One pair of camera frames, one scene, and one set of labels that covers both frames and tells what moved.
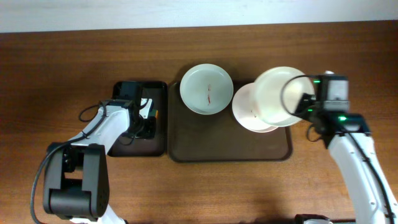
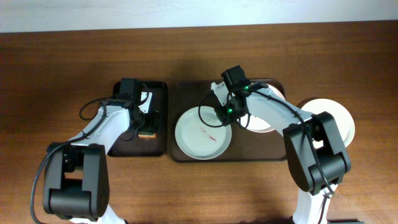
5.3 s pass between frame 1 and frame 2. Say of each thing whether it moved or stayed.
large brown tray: stayed
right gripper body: moved
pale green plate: moved
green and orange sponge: moved
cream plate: moved
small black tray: stayed
